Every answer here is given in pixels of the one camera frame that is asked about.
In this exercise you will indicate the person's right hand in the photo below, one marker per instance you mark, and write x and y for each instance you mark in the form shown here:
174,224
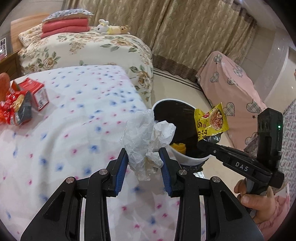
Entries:
261,206

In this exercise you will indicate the blue dotted pillow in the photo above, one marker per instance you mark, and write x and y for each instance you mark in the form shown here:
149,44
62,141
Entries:
67,18

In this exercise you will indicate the white plastic bag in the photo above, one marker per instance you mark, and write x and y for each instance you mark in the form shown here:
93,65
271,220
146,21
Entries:
138,139

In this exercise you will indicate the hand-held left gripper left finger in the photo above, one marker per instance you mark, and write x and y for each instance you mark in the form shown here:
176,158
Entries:
121,171

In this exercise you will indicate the white trash bin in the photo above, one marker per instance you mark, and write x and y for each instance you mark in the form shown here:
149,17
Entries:
180,115

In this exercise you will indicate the floral pillow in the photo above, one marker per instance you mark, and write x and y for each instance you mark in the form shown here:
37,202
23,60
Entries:
30,32

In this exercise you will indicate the red snack wrapper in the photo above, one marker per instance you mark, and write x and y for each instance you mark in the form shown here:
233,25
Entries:
20,104

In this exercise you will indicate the wooden nightstand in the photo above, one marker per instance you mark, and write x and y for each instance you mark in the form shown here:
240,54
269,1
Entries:
9,67

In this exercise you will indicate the photo collage frame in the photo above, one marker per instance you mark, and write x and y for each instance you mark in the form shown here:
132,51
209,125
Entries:
2,47

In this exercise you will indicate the red paper carton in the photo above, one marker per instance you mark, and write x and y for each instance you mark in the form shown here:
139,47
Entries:
34,90

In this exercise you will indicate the beige patterned curtain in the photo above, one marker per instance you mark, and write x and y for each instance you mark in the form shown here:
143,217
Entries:
161,23

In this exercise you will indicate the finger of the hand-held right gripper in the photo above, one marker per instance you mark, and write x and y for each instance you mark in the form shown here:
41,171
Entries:
211,150
233,153

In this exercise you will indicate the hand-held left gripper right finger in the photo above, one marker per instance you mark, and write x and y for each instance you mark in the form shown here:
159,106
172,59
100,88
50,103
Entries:
166,172

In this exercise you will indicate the white rabbit plush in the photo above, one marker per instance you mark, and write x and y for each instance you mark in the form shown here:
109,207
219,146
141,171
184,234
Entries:
103,29

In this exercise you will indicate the folded pink quilt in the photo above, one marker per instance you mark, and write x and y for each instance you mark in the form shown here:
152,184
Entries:
64,26

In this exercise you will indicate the red apple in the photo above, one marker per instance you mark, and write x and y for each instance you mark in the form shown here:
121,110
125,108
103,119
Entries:
3,85

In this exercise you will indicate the pink heart print cloth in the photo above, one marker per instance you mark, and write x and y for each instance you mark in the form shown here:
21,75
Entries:
231,81

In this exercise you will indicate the wooden headboard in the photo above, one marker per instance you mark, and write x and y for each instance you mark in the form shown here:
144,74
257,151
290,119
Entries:
23,23

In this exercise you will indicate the floral bed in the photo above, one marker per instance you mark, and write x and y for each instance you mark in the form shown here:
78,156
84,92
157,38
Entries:
92,46

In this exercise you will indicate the person's right forearm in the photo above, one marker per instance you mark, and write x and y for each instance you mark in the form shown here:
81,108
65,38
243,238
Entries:
283,208

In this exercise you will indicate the yellow plush toy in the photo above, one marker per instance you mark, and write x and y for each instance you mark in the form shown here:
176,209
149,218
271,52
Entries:
119,30

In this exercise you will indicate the yellow foam fruit net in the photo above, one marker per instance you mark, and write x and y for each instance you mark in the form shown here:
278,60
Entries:
179,147

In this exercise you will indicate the red crinkled wrapper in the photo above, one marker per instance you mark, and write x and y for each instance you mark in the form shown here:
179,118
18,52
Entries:
5,113

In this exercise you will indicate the yellow snack packet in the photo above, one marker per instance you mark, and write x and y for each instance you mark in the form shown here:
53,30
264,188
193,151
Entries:
210,122

